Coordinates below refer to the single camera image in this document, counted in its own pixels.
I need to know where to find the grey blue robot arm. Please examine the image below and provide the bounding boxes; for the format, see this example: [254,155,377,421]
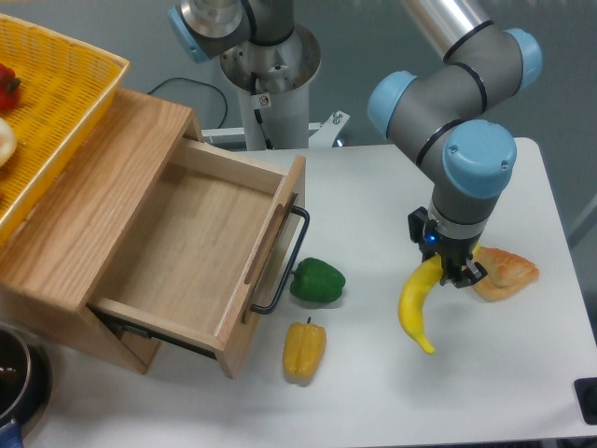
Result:
[169,1,543,287]

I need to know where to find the green bell pepper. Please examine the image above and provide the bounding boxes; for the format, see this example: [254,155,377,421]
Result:
[290,258,346,303]

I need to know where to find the yellow bell pepper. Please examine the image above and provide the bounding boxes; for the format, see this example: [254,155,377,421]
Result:
[283,317,327,380]

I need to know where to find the open wooden top drawer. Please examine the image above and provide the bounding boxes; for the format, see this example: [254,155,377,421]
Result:
[89,139,307,377]

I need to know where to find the black cable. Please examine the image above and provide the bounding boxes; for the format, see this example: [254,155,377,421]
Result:
[146,77,229,131]

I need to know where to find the white round food item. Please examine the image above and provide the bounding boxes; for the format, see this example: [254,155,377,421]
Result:
[0,119,18,166]

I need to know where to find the dark metal pot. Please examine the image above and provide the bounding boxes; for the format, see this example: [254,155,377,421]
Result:
[1,326,52,447]

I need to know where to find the black metal drawer handle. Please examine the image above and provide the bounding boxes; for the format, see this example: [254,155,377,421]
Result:
[250,205,311,315]

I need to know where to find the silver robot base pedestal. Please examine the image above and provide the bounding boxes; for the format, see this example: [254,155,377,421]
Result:
[220,24,321,151]

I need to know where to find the black corner object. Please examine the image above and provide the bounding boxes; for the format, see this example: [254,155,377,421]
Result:
[574,377,597,426]

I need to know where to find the yellow plastic basket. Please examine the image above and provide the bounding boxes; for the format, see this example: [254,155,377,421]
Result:
[1,14,130,241]

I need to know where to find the yellow banana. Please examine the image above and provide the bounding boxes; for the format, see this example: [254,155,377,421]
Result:
[397,242,482,355]

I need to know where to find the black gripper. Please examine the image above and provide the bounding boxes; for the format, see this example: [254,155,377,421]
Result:
[408,206,488,288]

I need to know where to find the wooden drawer cabinet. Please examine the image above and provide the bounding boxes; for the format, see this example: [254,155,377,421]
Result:
[1,89,201,373]

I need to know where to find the toasted bread piece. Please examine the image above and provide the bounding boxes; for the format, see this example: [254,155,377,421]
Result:
[473,246,540,302]

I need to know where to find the red bell pepper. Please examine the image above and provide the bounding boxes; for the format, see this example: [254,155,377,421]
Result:
[0,64,21,110]

